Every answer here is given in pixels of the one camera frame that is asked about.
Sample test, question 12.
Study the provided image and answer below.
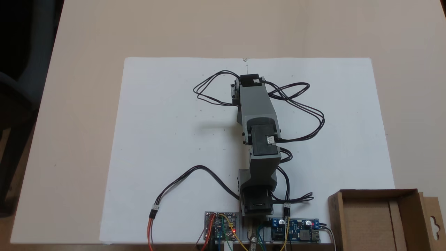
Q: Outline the brown cardboard box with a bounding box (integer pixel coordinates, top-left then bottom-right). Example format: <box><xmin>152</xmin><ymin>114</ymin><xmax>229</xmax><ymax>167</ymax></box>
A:
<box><xmin>328</xmin><ymin>189</ymin><xmax>446</xmax><ymax>251</ymax></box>

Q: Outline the short black elbow cable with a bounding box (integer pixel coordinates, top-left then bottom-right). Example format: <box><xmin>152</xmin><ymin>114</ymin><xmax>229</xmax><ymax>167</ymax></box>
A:
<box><xmin>279</xmin><ymin>148</ymin><xmax>293</xmax><ymax>164</ymax></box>

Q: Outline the black base motor cable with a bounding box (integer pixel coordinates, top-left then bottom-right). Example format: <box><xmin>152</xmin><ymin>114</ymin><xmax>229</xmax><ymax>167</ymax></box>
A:
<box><xmin>271</xmin><ymin>166</ymin><xmax>314</xmax><ymax>210</ymax></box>

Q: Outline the white paper sheet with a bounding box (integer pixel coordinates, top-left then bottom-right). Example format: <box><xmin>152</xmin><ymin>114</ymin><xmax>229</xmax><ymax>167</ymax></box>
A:
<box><xmin>247</xmin><ymin>58</ymin><xmax>396</xmax><ymax>244</ymax></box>
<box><xmin>99</xmin><ymin>58</ymin><xmax>248</xmax><ymax>244</ymax></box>

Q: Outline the black wrist motor cable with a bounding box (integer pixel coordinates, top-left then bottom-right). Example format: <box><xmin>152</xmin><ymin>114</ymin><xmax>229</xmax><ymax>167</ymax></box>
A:
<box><xmin>264</xmin><ymin>82</ymin><xmax>325</xmax><ymax>142</ymax></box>

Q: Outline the green controller circuit board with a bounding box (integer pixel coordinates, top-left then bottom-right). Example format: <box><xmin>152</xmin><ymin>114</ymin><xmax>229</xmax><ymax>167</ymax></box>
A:
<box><xmin>205</xmin><ymin>211</ymin><xmax>241</xmax><ymax>242</ymax></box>

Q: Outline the thin white cable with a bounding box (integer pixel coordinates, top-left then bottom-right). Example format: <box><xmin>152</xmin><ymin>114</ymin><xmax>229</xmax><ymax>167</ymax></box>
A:
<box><xmin>325</xmin><ymin>226</ymin><xmax>337</xmax><ymax>251</ymax></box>

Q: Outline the yellow jumper wire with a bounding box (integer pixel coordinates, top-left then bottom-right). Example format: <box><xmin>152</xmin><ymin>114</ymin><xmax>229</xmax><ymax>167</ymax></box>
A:
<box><xmin>219</xmin><ymin>214</ymin><xmax>249</xmax><ymax>251</ymax></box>

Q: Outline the metal table clamp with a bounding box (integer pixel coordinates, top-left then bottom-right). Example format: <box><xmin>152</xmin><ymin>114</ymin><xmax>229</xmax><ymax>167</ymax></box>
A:
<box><xmin>247</xmin><ymin>226</ymin><xmax>261</xmax><ymax>251</ymax></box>

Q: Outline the black chair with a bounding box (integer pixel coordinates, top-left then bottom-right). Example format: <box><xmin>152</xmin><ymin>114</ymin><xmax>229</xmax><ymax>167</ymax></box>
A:
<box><xmin>0</xmin><ymin>0</ymin><xmax>65</xmax><ymax>218</ymax></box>

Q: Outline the blue power circuit board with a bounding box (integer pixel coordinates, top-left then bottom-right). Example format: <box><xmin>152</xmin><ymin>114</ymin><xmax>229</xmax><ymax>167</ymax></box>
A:
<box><xmin>270</xmin><ymin>218</ymin><xmax>321</xmax><ymax>243</ymax></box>

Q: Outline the black cable with orange wires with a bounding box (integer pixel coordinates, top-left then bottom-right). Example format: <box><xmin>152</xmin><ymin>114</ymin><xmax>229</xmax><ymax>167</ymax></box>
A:
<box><xmin>147</xmin><ymin>165</ymin><xmax>241</xmax><ymax>251</ymax></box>

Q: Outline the black gripper motor cable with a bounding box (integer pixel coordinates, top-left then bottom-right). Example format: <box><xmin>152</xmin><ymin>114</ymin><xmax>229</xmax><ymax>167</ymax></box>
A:
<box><xmin>193</xmin><ymin>70</ymin><xmax>241</xmax><ymax>106</ymax></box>

